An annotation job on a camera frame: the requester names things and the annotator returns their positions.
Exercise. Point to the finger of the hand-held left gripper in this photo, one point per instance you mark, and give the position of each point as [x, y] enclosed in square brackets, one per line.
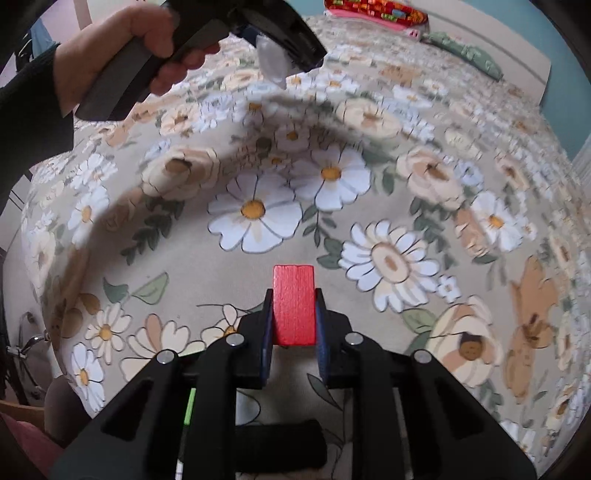
[249, 33]
[295, 37]

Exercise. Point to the person's left forearm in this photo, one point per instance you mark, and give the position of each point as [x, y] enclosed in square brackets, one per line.
[27, 115]

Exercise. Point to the green floral pillow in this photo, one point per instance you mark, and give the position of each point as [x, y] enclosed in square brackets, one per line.
[466, 53]

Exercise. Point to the blue hanging cloth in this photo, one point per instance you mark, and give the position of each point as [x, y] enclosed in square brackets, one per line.
[44, 34]

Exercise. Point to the white bed frame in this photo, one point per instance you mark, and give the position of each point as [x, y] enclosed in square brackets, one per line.
[508, 46]

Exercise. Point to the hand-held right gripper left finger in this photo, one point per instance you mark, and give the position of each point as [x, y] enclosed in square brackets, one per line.
[267, 344]

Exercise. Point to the white paper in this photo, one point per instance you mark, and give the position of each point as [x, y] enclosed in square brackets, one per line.
[273, 64]

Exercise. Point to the pink quilted garment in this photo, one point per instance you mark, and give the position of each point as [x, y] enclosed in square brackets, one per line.
[25, 445]

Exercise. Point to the red printed pillow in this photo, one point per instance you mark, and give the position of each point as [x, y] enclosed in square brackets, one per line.
[378, 10]

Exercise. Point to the floral printed blanket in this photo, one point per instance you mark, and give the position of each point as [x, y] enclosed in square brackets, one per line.
[415, 161]

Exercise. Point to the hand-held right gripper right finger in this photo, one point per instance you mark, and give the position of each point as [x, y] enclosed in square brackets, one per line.
[321, 350]

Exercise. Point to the red block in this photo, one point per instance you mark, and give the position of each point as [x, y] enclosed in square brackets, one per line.
[294, 304]

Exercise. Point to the person's left hand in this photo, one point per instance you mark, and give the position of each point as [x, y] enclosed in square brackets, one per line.
[134, 25]

